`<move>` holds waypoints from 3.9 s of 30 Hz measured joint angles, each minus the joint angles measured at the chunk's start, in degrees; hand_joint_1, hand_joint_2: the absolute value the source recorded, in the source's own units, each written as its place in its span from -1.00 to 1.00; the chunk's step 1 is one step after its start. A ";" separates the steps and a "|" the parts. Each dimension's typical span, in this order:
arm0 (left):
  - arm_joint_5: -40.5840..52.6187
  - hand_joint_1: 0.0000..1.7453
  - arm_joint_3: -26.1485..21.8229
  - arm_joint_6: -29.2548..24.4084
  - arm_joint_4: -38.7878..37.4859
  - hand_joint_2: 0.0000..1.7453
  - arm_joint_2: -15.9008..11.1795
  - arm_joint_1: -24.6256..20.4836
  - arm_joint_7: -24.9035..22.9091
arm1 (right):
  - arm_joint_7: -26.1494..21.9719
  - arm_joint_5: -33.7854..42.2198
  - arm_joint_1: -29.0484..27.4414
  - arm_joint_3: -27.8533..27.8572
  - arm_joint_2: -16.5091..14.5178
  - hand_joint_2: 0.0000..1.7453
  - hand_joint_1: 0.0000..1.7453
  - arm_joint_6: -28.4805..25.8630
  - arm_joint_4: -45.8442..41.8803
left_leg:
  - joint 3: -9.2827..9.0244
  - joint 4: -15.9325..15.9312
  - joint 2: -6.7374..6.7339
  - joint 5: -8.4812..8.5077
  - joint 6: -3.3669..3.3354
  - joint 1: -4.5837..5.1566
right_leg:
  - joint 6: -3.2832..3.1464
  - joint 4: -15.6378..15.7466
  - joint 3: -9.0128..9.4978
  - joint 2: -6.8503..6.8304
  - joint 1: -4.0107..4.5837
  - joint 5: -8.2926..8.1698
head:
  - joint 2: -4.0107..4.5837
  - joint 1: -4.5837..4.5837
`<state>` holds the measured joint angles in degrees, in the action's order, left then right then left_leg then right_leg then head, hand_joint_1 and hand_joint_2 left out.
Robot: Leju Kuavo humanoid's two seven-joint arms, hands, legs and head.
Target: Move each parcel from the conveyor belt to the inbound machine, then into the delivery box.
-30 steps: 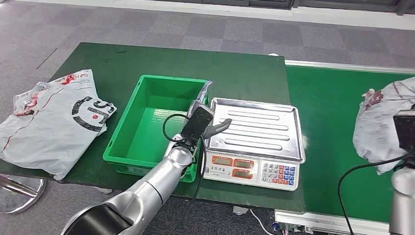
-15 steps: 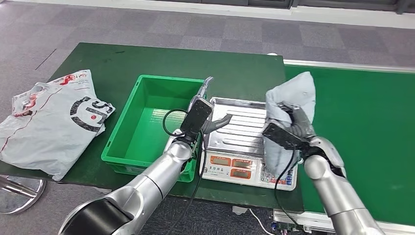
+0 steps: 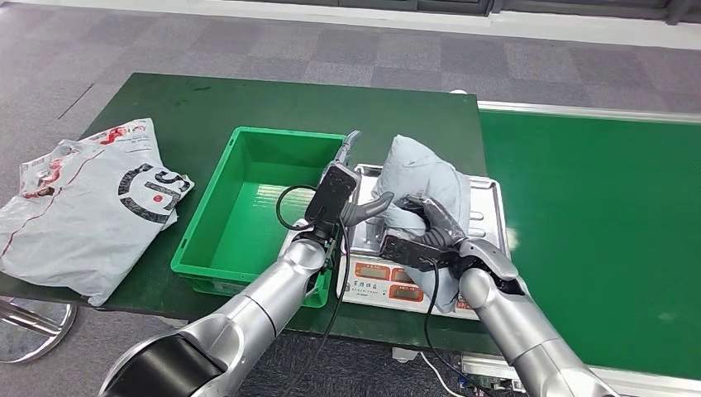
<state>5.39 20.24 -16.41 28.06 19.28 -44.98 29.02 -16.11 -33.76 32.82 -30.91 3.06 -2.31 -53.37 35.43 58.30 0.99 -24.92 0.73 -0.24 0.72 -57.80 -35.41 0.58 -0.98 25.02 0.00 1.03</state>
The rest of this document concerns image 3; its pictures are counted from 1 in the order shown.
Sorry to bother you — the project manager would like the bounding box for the white power cable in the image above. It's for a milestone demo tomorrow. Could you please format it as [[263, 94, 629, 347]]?
[[418, 353, 464, 397]]

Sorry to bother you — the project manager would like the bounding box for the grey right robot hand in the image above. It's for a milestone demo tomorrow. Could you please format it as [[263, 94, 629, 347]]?
[[395, 194, 470, 251]]

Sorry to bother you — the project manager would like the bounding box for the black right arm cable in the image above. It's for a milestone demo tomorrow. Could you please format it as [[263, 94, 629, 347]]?
[[424, 258, 494, 397]]

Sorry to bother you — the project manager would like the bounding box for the black left wrist sensor plate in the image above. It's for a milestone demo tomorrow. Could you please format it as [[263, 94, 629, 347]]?
[[303, 161, 363, 227]]

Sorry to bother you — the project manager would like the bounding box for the round chrome stool base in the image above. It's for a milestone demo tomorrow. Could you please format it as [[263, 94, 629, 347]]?
[[0, 295, 78, 364]]

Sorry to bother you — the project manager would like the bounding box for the large white parcel black logo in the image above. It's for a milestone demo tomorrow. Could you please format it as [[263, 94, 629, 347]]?
[[0, 117, 194, 307]]

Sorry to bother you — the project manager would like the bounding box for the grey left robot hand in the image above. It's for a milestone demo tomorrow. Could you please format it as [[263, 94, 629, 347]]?
[[334, 129, 397, 228]]

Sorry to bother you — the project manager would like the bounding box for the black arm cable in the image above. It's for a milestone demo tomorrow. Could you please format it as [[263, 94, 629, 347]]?
[[275, 184, 351, 397], [424, 258, 494, 397]]

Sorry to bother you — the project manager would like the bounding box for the conveyor controller board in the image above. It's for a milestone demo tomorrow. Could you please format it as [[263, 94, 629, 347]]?
[[459, 372, 527, 397]]

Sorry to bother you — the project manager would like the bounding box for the white scale with steel tray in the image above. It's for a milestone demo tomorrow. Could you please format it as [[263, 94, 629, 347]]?
[[335, 163, 512, 322]]

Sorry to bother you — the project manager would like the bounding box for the plain grey parcel bag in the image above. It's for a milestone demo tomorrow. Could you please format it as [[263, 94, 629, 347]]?
[[370, 134, 474, 314]]

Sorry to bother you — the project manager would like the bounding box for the black right wrist sensor plate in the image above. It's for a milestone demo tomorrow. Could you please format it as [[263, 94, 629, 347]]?
[[379, 230, 461, 272]]

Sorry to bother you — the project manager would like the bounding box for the black wrist sensor plate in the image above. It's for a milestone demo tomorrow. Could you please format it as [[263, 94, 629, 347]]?
[[303, 161, 363, 227], [379, 230, 461, 272]]

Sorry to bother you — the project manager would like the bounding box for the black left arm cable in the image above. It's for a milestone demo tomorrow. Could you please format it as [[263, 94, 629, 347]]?
[[275, 184, 351, 397]]

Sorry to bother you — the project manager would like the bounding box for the green plastic crate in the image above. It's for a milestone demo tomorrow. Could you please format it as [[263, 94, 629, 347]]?
[[170, 126, 347, 309]]

